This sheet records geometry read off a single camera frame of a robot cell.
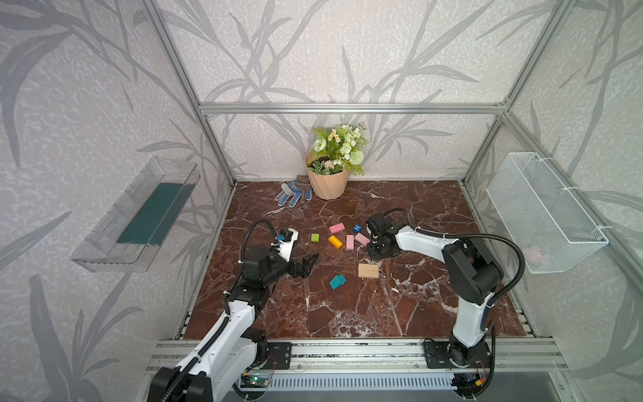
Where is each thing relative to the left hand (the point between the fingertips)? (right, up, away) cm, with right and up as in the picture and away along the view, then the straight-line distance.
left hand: (310, 242), depth 80 cm
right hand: (+24, -4, +18) cm, 30 cm away
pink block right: (+18, -2, +19) cm, 26 cm away
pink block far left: (+8, +2, +22) cm, 24 cm away
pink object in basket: (+67, -2, -7) cm, 67 cm away
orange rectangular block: (+8, -3, +19) cm, 20 cm away
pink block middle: (+13, -3, +17) cm, 22 cm away
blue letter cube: (+17, +2, +22) cm, 28 cm away
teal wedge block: (+9, -15, +8) cm, 19 cm away
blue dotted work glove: (-13, +18, +35) cm, 42 cm away
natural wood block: (+20, -14, +10) cm, 27 cm away
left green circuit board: (-14, -38, -9) cm, 42 cm away
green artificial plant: (+9, +33, +15) cm, 38 cm away
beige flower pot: (+4, +19, +25) cm, 32 cm away
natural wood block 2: (+20, -11, +11) cm, 26 cm away
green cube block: (0, -1, +19) cm, 19 cm away
